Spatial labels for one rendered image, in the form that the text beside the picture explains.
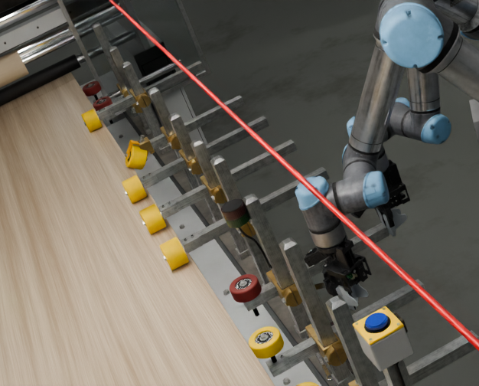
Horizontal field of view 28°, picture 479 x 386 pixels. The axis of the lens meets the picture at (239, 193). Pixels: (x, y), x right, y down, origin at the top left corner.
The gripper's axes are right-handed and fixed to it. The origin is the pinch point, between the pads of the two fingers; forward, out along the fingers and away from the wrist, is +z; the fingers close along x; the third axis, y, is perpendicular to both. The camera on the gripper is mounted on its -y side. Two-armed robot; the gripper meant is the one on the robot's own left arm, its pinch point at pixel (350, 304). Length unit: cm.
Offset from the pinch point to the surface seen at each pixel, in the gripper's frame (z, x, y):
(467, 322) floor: 91, 80, -53
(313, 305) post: -4.9, -8.0, -3.0
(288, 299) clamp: 5.8, -1.1, -24.2
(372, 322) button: -32, -26, 43
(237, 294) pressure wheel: 0.8, -9.4, -33.4
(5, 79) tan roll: -12, 42, -259
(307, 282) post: -11.5, -7.1, -2.6
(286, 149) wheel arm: -4, 44, -68
